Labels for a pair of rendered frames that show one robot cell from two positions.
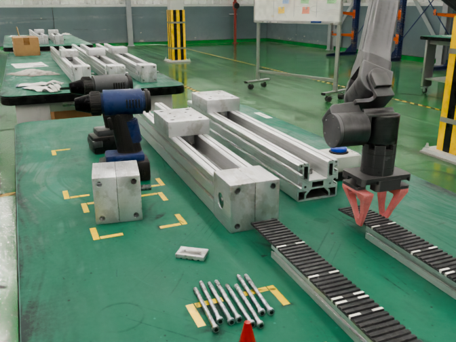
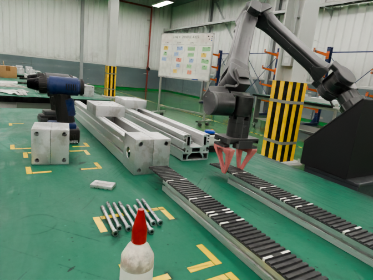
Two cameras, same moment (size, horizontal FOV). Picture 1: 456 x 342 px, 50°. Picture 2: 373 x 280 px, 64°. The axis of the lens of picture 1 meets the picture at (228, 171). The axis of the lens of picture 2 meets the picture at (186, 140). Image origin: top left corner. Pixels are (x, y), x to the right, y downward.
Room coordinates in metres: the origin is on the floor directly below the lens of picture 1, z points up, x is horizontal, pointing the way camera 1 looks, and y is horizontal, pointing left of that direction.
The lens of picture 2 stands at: (0.10, -0.01, 1.04)
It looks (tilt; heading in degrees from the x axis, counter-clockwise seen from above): 12 degrees down; 351
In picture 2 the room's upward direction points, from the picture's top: 6 degrees clockwise
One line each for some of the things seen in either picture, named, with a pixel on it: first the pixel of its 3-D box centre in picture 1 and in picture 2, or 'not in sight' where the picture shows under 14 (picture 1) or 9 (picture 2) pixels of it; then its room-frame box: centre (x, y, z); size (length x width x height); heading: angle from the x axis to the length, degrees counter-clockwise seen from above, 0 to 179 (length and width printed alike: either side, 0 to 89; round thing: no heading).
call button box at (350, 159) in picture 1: (334, 163); (206, 141); (1.16, -0.26, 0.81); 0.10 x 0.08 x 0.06; 111
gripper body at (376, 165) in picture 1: (377, 161); (237, 129); (0.83, -0.26, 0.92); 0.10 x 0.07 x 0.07; 111
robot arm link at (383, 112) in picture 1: (378, 127); (239, 105); (0.82, -0.26, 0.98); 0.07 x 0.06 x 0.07; 109
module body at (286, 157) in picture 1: (244, 137); (148, 124); (1.38, -0.05, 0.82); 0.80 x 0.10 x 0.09; 21
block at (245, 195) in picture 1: (251, 197); (150, 151); (0.90, -0.05, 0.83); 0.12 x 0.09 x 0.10; 111
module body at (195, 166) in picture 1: (181, 144); (104, 123); (1.31, 0.13, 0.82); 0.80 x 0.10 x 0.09; 21
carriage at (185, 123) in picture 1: (180, 126); (105, 111); (1.31, 0.13, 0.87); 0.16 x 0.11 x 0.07; 21
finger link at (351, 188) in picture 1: (368, 199); (230, 155); (0.82, -0.25, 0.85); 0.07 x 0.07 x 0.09; 21
